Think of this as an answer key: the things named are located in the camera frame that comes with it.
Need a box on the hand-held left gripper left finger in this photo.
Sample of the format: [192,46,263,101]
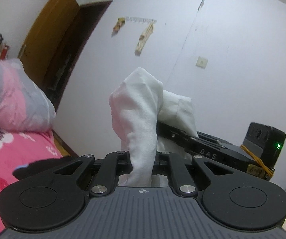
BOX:
[54,151,133,197]

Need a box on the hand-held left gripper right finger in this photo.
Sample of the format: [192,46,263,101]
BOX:
[152,151,236,197]

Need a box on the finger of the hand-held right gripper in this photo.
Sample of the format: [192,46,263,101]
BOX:
[156,121,199,152]

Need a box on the white button shirt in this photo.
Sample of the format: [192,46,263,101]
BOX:
[109,67,199,187]

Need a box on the pink floral blanket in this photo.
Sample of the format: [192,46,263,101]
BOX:
[0,124,70,239]

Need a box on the small yellow hanging ornament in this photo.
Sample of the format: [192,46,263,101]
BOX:
[111,17,126,37]

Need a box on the pink and grey quilt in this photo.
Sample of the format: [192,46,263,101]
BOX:
[0,58,56,132]

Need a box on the wooden door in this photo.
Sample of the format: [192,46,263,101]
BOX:
[18,0,80,66]

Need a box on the yellow cord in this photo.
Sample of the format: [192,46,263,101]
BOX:
[240,144,275,178]

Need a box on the wooden bed frame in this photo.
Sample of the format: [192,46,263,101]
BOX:
[50,129,80,158]

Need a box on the beige wall switch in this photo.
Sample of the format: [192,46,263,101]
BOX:
[195,56,208,68]

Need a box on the thin wall cable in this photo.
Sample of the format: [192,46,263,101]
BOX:
[166,0,209,90]

